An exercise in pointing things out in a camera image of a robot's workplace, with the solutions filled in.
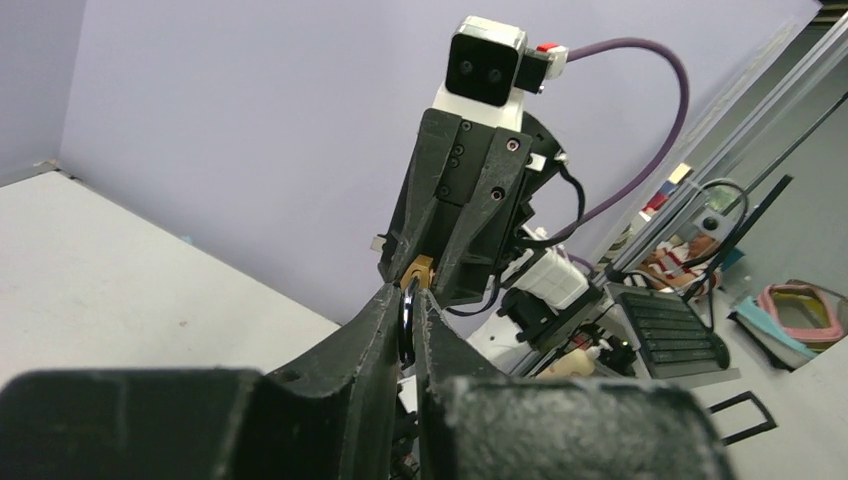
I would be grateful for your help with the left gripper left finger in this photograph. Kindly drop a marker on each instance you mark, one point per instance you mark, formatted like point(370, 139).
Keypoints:
point(328, 414)

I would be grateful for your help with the black keyboard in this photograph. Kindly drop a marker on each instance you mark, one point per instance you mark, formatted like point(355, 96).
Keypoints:
point(673, 340)

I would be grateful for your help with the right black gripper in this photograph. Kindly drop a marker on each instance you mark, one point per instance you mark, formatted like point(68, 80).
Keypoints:
point(465, 197)

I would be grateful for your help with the small brass padlock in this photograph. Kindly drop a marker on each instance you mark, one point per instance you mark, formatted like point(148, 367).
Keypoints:
point(417, 276)

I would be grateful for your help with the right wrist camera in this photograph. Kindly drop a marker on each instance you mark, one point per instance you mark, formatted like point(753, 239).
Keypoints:
point(491, 67)

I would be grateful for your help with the person in striped shirt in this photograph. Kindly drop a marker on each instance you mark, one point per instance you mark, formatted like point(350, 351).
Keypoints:
point(678, 265)

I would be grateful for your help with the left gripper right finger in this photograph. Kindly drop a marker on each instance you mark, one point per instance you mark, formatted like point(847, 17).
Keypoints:
point(478, 423)

